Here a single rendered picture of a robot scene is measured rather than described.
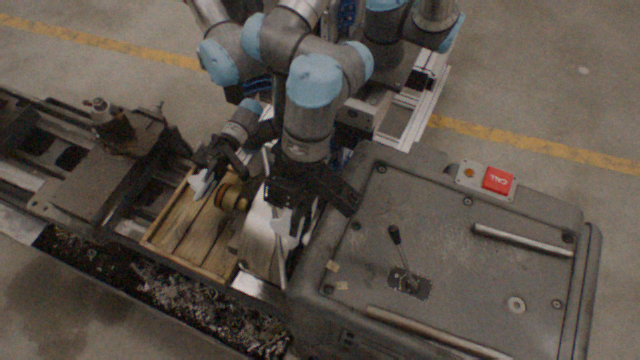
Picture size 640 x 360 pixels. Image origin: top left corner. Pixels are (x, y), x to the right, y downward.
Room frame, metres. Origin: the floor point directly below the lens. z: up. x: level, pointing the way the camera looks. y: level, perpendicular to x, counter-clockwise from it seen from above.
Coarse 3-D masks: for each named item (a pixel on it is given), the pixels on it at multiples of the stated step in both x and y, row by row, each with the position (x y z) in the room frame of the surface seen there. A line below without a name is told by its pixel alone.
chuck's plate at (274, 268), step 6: (282, 240) 0.39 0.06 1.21; (282, 246) 0.37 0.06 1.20; (276, 252) 0.37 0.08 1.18; (288, 252) 0.36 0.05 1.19; (276, 258) 0.36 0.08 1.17; (288, 258) 0.37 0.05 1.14; (276, 264) 0.35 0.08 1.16; (288, 264) 0.36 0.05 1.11; (270, 270) 0.34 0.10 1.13; (276, 270) 0.34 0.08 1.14; (288, 270) 0.36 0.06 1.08; (270, 276) 0.33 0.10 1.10; (276, 276) 0.33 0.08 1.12; (288, 276) 0.36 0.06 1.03; (276, 282) 0.33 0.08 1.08
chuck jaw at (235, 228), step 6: (234, 210) 0.51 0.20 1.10; (234, 216) 0.50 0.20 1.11; (240, 216) 0.50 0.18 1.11; (234, 222) 0.48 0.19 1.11; (240, 222) 0.48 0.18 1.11; (234, 228) 0.46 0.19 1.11; (240, 228) 0.46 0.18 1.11; (234, 234) 0.44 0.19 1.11; (234, 240) 0.42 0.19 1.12; (228, 246) 0.41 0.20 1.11; (234, 246) 0.41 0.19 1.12; (234, 252) 0.40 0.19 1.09; (246, 264) 0.37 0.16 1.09
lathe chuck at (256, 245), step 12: (252, 204) 0.47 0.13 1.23; (264, 204) 0.46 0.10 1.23; (252, 216) 0.44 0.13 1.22; (264, 216) 0.44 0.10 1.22; (252, 228) 0.42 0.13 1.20; (264, 228) 0.41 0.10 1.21; (240, 240) 0.40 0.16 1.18; (252, 240) 0.39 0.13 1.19; (264, 240) 0.39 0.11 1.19; (240, 252) 0.38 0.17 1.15; (252, 252) 0.37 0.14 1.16; (264, 252) 0.37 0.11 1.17; (240, 264) 0.37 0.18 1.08; (252, 264) 0.36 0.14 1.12; (264, 264) 0.35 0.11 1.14; (264, 276) 0.34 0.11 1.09
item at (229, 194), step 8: (224, 184) 0.59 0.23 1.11; (216, 192) 0.56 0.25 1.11; (224, 192) 0.56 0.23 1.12; (232, 192) 0.56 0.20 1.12; (216, 200) 0.55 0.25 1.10; (224, 200) 0.54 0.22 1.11; (232, 200) 0.54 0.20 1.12; (240, 200) 0.54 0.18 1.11; (248, 200) 0.54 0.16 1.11; (224, 208) 0.53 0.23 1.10; (232, 208) 0.52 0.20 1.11; (240, 208) 0.52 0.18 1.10; (248, 208) 0.54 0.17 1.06
